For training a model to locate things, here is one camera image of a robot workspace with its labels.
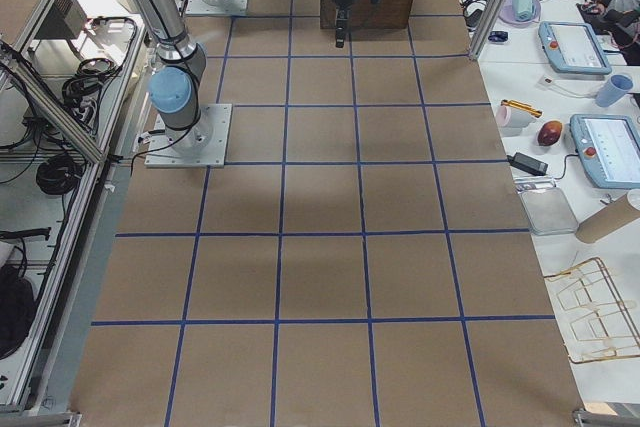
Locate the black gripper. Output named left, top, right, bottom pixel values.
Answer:
left=331, top=0, right=357, bottom=48

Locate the purple plate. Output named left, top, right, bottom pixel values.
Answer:
left=499, top=0, right=541, bottom=26

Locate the teal cup on plate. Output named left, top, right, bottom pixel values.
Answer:
left=512, top=0, right=534, bottom=22

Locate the pink mug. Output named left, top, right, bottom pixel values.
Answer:
left=495, top=105, right=536, bottom=137

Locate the gold cylinder tool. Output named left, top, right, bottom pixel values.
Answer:
left=501, top=99, right=543, bottom=118

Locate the far teach pendant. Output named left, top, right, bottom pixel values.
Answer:
left=538, top=21, right=612, bottom=75

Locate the teach pendant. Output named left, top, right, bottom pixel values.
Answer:
left=538, top=21, right=612, bottom=75
left=569, top=114, right=639, bottom=190

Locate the red mango fruit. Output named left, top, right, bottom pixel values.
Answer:
left=537, top=120, right=563, bottom=147

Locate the black power adapter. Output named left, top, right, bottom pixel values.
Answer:
left=507, top=152, right=548, bottom=176

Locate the grey control box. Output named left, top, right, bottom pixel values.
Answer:
left=34, top=0, right=89, bottom=40

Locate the light blue plastic cup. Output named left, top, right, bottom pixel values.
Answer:
left=595, top=74, right=634, bottom=108

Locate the near teach pendant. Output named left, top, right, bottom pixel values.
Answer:
left=569, top=114, right=639, bottom=190

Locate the cardboard tube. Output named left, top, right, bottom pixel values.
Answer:
left=575, top=189, right=639, bottom=243

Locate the gold wire rack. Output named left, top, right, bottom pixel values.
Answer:
left=544, top=257, right=639, bottom=365

